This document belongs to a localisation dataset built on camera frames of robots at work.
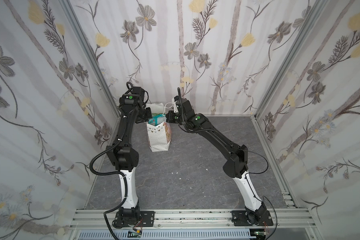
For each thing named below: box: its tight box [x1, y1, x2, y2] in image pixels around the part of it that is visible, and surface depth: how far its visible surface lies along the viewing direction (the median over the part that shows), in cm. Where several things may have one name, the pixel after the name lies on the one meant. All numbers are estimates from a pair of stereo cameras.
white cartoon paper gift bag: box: [146, 121, 172, 152], surface depth 90 cm
